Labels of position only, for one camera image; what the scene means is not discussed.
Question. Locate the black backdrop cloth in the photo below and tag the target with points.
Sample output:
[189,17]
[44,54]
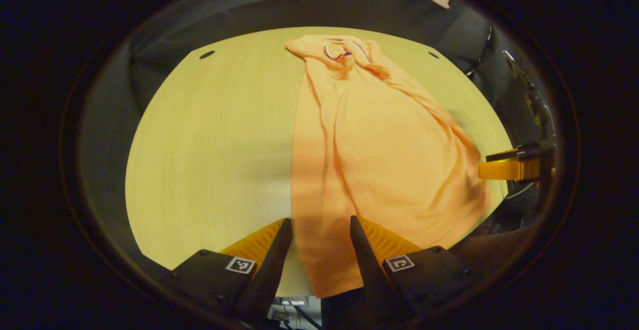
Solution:
[249,10]

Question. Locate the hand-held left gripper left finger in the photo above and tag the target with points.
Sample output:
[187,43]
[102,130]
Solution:
[272,270]

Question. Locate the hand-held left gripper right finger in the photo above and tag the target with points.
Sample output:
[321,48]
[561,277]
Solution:
[372,275]

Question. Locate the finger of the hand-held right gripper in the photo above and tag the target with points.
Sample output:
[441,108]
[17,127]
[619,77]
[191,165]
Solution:
[504,169]

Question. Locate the orange T-shirt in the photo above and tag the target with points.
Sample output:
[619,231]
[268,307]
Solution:
[379,160]

